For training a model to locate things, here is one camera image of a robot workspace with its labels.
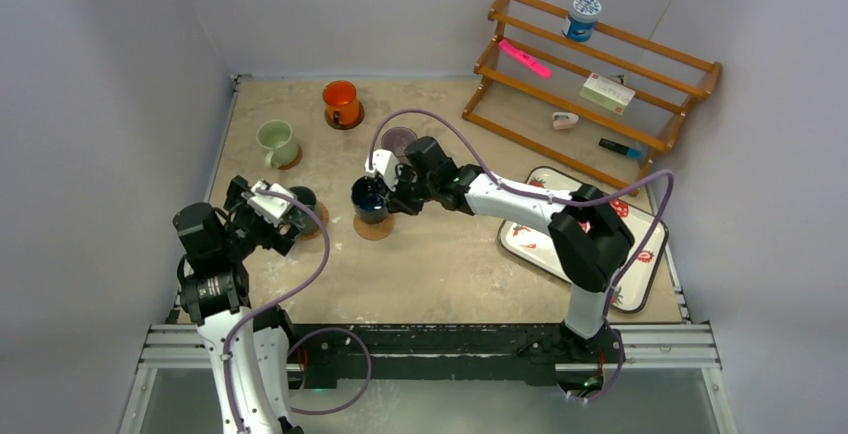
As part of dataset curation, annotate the blue white jar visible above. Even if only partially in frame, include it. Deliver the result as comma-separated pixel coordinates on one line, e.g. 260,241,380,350
562,0,602,42

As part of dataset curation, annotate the green white box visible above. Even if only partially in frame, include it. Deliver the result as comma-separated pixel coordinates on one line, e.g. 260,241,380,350
579,73,636,115

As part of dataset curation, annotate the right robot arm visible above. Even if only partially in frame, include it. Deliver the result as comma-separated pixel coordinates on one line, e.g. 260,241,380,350
364,136,635,361

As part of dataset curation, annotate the orange mug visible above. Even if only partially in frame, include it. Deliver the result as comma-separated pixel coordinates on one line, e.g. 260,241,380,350
322,80,364,123

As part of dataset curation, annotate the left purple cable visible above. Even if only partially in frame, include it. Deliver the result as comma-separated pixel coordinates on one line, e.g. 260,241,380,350
221,187,374,434

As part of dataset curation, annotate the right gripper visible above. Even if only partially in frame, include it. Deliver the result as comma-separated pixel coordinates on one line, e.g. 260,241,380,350
381,165,438,217

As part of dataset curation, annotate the dark grey mug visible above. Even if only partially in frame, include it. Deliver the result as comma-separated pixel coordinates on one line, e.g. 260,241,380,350
289,186,321,238

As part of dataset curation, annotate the black blue marker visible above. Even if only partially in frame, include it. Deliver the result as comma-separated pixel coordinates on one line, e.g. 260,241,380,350
598,138,642,160

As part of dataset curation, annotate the pink highlighter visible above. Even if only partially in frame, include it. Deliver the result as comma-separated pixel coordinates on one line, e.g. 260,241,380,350
497,39,552,79

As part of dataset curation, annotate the light green mug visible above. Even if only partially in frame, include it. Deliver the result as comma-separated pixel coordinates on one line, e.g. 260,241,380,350
256,120,300,169

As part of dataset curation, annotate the wooden tiered shelf rack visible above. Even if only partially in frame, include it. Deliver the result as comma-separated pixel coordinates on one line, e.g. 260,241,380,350
462,0,722,188

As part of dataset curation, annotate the dark brown wooden coaster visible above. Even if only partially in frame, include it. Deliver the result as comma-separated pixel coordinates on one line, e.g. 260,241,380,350
324,110,365,130

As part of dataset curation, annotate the black aluminium mounting rail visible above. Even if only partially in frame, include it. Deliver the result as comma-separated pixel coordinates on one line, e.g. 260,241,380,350
120,323,736,433

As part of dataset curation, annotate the strawberry print tray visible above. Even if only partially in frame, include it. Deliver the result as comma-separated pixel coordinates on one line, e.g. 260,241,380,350
497,165,670,316

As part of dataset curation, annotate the pink purple mug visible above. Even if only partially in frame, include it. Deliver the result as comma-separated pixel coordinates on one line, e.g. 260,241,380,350
380,126,418,160

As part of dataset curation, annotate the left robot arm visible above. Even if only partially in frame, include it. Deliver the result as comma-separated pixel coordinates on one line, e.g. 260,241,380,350
172,176,302,433

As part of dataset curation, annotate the woven rattan coaster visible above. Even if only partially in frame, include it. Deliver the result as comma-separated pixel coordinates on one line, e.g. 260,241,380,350
300,201,329,240
353,214,395,241

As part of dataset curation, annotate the dark blue mug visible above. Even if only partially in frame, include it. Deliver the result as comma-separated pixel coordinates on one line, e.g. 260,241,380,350
351,176,389,225

